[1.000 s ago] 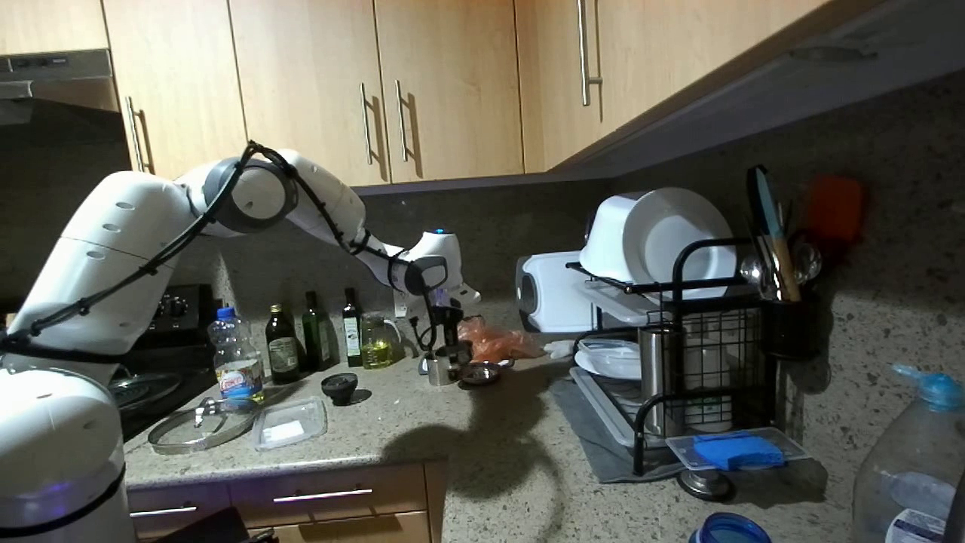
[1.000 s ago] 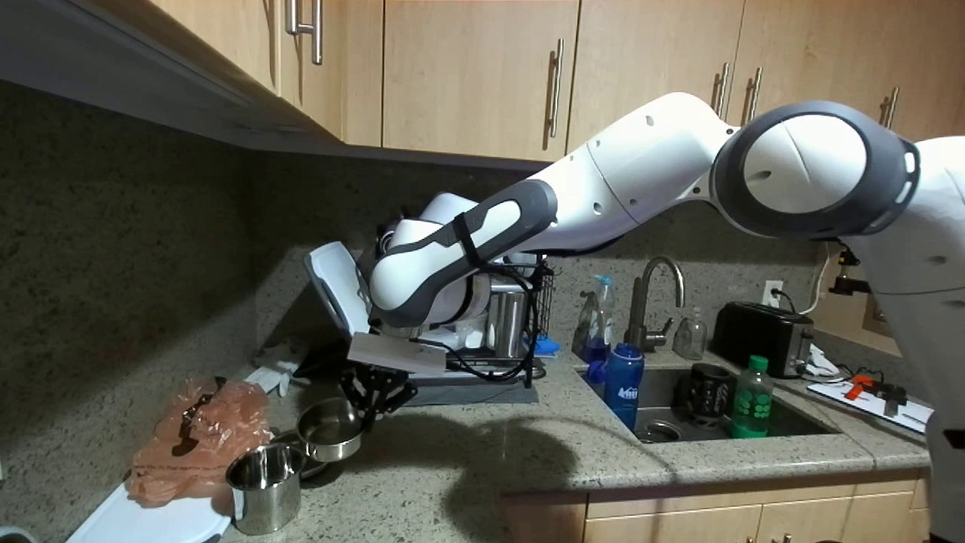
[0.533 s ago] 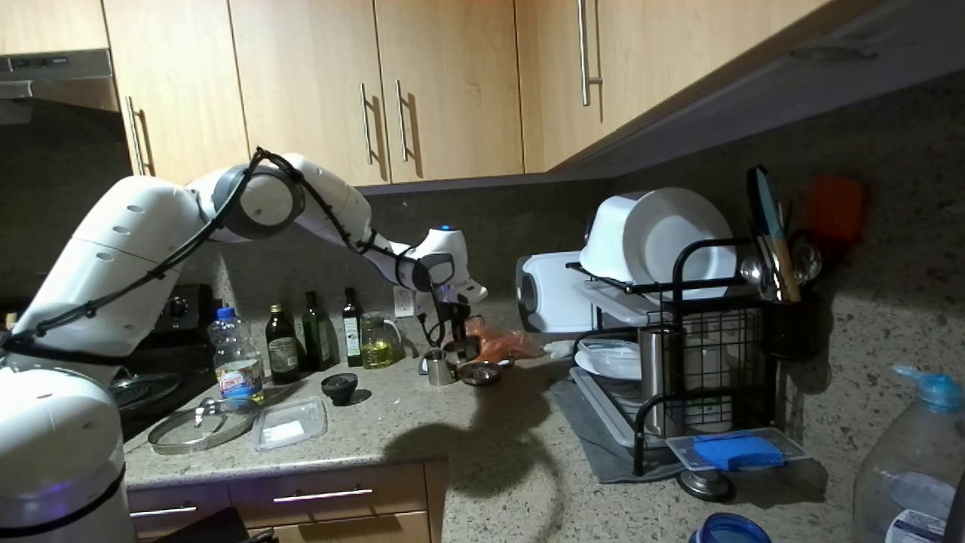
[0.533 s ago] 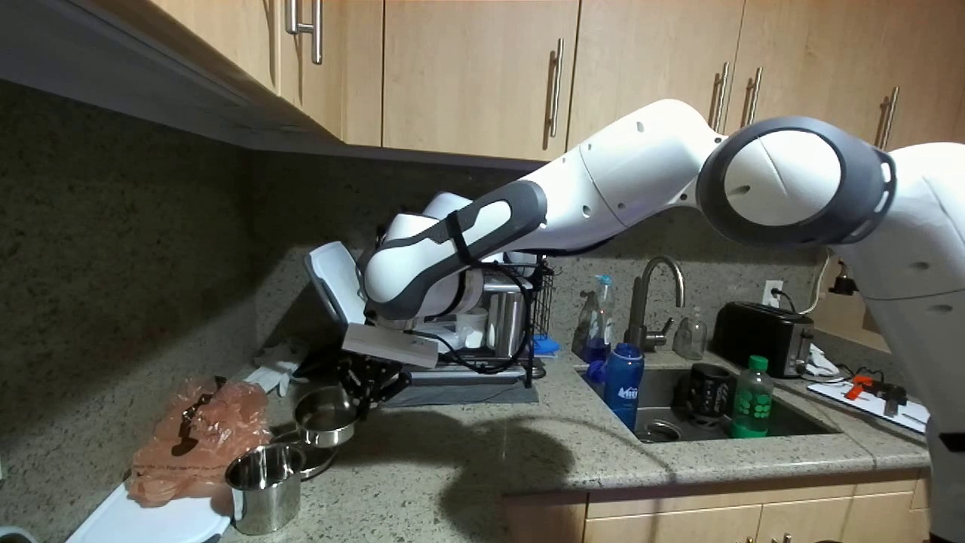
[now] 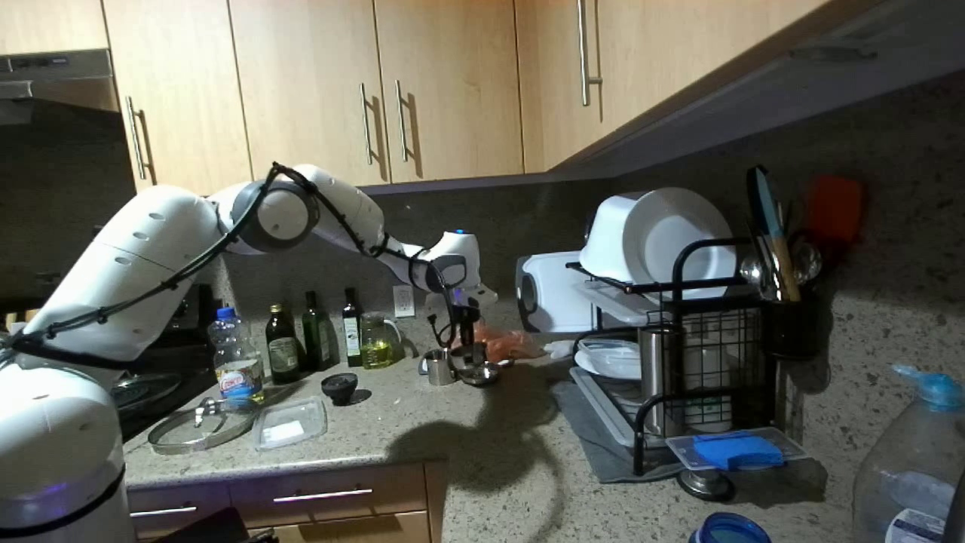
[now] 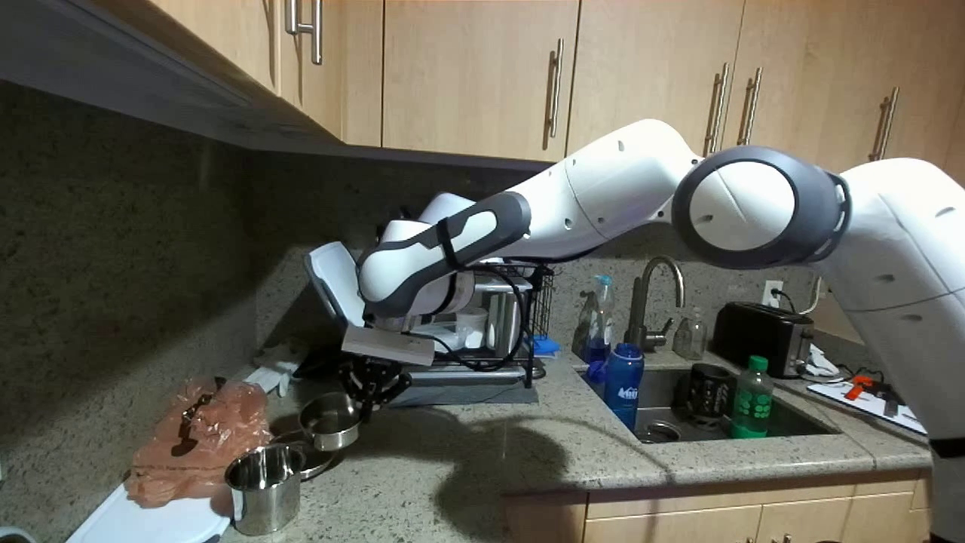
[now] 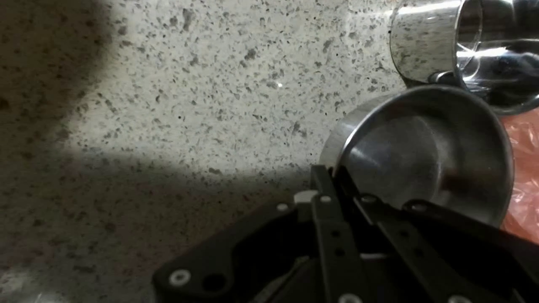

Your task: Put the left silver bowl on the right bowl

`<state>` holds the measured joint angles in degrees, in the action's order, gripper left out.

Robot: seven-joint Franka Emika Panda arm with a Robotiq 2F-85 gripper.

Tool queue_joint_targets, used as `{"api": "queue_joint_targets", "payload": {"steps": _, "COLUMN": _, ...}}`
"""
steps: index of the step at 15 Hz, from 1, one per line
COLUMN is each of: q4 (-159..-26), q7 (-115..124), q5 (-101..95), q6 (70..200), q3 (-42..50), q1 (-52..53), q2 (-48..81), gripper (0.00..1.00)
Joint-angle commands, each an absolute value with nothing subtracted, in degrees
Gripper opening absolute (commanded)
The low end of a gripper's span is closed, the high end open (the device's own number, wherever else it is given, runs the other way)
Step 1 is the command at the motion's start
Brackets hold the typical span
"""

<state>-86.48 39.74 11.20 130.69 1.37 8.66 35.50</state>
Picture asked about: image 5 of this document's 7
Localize glass pot lid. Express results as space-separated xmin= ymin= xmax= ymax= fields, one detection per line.
xmin=146 ymin=402 xmax=252 ymax=454

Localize small steel cup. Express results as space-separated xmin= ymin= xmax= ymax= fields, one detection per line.
xmin=418 ymin=349 xmax=455 ymax=385

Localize small black bowl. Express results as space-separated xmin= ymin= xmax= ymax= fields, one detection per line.
xmin=320 ymin=375 xmax=359 ymax=406

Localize large clear water jug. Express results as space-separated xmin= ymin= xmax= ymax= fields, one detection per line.
xmin=851 ymin=365 xmax=965 ymax=543

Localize blue lidded plastic container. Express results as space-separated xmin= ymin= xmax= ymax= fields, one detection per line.
xmin=667 ymin=429 xmax=806 ymax=473

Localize white kitchen appliance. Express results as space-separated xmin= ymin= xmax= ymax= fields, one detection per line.
xmin=516 ymin=249 xmax=593 ymax=333

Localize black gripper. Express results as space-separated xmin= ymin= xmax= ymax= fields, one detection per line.
xmin=436 ymin=286 xmax=480 ymax=347

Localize dark glass bottle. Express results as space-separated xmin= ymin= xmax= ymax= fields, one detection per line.
xmin=266 ymin=304 xmax=302 ymax=383

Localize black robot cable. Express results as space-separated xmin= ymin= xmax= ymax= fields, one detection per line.
xmin=0 ymin=160 xmax=455 ymax=349

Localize clear plastic water bottle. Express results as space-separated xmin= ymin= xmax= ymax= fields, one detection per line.
xmin=207 ymin=304 xmax=266 ymax=410

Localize dark green bottle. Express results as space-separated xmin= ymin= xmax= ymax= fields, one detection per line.
xmin=302 ymin=290 xmax=331 ymax=371

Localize upper wooden cabinets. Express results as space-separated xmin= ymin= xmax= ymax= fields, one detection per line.
xmin=0 ymin=0 xmax=833 ymax=193

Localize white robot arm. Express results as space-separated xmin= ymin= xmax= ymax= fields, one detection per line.
xmin=0 ymin=162 xmax=485 ymax=543

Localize round glass oil jar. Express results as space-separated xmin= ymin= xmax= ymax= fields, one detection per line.
xmin=362 ymin=316 xmax=405 ymax=368

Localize blue round lid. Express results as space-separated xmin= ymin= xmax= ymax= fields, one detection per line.
xmin=686 ymin=512 xmax=772 ymax=543

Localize grey drying mat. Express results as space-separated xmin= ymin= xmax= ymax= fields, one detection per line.
xmin=548 ymin=381 xmax=682 ymax=486

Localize silver bowl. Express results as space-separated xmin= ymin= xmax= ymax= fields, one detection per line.
xmin=450 ymin=347 xmax=495 ymax=371
xmin=455 ymin=365 xmax=504 ymax=385

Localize utensils in rack holder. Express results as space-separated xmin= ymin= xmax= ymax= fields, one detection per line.
xmin=744 ymin=164 xmax=822 ymax=304

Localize olive oil bottle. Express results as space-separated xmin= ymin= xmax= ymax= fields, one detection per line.
xmin=339 ymin=290 xmax=362 ymax=365

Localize black wire dish rack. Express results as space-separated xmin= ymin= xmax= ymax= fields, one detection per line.
xmin=572 ymin=237 xmax=781 ymax=476

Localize steel tumbler in rack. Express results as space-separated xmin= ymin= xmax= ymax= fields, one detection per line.
xmin=645 ymin=329 xmax=682 ymax=436

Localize red silicone utensil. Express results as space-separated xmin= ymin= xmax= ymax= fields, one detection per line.
xmin=807 ymin=175 xmax=866 ymax=248

